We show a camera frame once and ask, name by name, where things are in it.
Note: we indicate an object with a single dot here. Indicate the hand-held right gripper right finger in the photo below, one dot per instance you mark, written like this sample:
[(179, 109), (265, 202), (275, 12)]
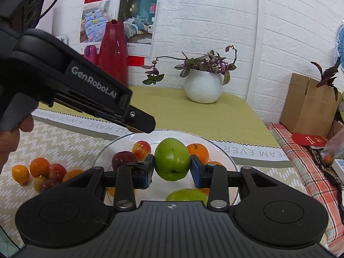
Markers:
[(194, 172)]

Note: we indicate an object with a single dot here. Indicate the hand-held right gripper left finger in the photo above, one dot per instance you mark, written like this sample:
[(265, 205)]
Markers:
[(149, 170)]

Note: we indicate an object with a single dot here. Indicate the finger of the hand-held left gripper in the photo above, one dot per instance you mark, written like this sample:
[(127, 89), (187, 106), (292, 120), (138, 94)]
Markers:
[(141, 119)]

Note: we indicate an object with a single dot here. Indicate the white plate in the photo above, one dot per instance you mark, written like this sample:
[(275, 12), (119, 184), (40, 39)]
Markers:
[(161, 188)]

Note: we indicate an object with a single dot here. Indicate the red and yellow apple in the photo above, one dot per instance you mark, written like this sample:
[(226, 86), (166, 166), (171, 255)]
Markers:
[(141, 149)]

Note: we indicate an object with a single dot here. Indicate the green apple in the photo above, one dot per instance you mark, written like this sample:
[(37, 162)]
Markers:
[(172, 158), (188, 196)]

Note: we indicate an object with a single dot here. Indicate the dark red apple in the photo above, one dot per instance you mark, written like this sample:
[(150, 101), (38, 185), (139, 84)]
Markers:
[(123, 160), (49, 186)]

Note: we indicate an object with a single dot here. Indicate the small yellow orange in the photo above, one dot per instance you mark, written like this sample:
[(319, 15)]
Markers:
[(111, 191)]

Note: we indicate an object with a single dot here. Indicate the person's left hand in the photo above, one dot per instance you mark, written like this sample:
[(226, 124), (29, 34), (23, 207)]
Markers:
[(10, 145)]

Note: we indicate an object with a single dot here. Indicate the pink bottle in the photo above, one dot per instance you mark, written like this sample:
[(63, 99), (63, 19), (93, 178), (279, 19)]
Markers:
[(90, 52)]

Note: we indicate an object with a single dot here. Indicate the red paper strip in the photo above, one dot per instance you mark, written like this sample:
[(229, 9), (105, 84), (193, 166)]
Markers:
[(138, 60)]

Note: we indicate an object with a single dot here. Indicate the red thermos jug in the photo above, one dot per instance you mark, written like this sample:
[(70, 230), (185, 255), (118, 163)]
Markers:
[(113, 53)]

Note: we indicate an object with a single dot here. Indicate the beige chevron tablecloth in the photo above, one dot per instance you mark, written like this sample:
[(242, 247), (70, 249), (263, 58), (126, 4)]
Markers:
[(242, 129)]

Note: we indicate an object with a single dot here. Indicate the white ribbed plant pot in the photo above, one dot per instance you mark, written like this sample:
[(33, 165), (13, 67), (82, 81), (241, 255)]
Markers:
[(203, 86)]

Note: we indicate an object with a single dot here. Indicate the purple green trailing plant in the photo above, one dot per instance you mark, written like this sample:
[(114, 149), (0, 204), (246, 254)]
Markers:
[(207, 63)]

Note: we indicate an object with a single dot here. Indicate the red plaid cloth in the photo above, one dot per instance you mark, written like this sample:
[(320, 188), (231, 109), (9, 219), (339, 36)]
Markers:
[(303, 166)]

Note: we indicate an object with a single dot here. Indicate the small yellowish plum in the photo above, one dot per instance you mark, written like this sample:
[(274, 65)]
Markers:
[(39, 184)]

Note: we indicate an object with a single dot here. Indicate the red envelope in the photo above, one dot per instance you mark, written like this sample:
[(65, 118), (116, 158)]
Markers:
[(309, 139)]

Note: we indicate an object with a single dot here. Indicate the cardboard box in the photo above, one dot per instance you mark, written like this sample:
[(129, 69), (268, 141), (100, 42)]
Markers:
[(306, 104)]

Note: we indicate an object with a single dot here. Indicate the clear plastic bag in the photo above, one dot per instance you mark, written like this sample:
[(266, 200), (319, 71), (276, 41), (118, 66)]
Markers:
[(333, 150)]

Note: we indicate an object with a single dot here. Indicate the dark purple plant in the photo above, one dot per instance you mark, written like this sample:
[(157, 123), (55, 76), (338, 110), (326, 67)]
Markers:
[(328, 75)]

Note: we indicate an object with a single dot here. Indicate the wall poster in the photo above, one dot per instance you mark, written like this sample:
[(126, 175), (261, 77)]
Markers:
[(137, 18)]

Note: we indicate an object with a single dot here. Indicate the blue round wall decoration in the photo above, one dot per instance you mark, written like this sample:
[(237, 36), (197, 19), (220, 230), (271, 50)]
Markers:
[(340, 48)]

